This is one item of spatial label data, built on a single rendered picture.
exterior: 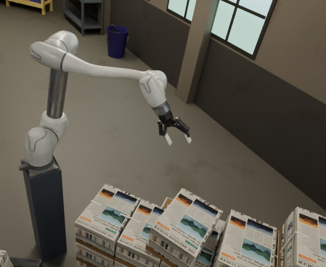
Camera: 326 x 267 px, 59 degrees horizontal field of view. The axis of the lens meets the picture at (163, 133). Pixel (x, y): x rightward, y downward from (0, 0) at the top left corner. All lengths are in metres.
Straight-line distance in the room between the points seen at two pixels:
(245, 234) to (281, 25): 2.58
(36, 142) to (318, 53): 2.86
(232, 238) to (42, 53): 1.39
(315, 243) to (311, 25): 2.45
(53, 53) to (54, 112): 0.50
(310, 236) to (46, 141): 1.54
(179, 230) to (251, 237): 0.42
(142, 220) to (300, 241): 0.94
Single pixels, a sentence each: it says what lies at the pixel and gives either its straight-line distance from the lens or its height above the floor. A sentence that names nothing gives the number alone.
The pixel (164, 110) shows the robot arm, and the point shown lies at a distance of 1.50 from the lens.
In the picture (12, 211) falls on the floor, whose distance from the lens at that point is 3.14.
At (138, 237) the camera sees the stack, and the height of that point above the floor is 0.83.
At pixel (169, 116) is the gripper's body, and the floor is 1.59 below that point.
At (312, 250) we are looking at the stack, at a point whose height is 1.29.
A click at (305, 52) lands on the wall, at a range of 3.61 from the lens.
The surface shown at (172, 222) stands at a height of 1.07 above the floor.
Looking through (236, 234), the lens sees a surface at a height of 1.07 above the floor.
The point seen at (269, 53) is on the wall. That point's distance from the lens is 3.84.
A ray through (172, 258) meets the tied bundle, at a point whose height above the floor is 0.91.
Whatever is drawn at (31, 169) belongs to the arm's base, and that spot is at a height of 1.03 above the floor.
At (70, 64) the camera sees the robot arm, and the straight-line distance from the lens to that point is 1.54.
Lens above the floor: 2.43
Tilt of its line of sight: 37 degrees down
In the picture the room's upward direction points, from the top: 12 degrees clockwise
